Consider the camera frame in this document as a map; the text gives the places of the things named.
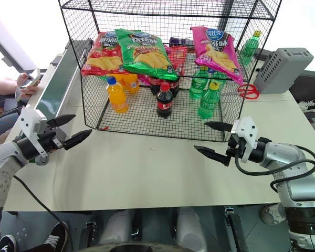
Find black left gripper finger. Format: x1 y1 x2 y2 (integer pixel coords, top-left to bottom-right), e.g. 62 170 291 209
62 129 93 151
46 113 77 129

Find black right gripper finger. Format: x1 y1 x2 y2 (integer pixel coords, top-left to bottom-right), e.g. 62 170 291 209
204 121 234 133
193 145 231 167

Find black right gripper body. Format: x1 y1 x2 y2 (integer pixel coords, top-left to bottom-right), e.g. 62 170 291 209
225 133 247 167

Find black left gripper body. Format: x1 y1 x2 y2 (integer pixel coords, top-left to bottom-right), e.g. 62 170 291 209
38 125 67 156

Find white smartphone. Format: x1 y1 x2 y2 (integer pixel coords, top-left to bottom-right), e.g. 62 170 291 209
14 68 41 102

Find conveyor belt with green band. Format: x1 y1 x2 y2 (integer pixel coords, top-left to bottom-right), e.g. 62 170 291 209
23 38 95 144

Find person's bare hand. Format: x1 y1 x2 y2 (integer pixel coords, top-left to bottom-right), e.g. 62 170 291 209
16 73 40 97

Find green soda bottle yellow cap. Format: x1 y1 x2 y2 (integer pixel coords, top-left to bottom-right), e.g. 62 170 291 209
197 81 223 120
240 30 262 65
211 69 228 87
188 67 209 100

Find orange soda bottle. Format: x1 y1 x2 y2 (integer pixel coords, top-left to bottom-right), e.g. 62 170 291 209
111 73 141 94
106 76 129 114

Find cola bottle red label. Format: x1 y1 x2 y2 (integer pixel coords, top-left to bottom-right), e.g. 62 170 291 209
156 81 174 120
169 77 181 99
149 76 162 96

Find magenta chips bag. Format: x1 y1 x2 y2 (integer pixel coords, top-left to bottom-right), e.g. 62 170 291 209
190 26 244 86

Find red tomato chips bag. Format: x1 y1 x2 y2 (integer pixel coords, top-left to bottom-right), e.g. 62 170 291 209
81 31 130 76

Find white robot leg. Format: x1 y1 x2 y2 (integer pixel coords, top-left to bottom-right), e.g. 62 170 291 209
98 209 134 246
176 207 208 251

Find red snack box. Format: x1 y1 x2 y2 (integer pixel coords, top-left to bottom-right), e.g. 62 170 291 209
167 46 188 77

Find grey vented plastic box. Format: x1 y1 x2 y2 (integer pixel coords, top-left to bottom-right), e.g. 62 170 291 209
253 47 314 95

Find black and white sneaker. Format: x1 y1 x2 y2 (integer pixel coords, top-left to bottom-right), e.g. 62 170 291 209
297 100 315 113

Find grey metal beam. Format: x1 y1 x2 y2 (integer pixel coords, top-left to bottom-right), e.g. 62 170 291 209
0 10 38 72

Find black sneaker white laces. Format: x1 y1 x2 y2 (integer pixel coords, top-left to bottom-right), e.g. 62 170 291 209
0 234 18 252
40 222 69 252

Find purple snack packet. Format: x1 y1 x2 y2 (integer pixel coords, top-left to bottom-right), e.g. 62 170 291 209
169 37 195 46

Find green chips bag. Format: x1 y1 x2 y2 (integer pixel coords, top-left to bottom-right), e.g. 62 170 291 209
114 28 180 81

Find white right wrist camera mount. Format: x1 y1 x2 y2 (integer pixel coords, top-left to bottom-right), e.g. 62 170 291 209
230 116 260 162

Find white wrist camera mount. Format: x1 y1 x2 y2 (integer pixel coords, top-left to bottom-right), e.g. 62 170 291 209
19 107 49 166
230 116 260 162

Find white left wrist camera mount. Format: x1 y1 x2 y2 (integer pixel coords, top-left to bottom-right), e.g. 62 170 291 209
19 107 49 166

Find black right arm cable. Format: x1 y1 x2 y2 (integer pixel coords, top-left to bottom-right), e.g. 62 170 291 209
234 145 315 193

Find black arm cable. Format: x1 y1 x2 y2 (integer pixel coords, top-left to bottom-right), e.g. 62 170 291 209
12 175 72 252
234 145 315 193

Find red handled scissors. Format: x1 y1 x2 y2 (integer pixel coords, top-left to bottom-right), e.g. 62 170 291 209
222 83 260 100

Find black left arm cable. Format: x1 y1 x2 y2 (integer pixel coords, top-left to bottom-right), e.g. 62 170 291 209
12 175 72 252

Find black wire mesh cage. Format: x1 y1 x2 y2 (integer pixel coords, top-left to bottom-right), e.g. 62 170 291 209
58 0 283 143

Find black table leg bracket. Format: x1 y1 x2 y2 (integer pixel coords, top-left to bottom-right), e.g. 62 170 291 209
224 206 246 252

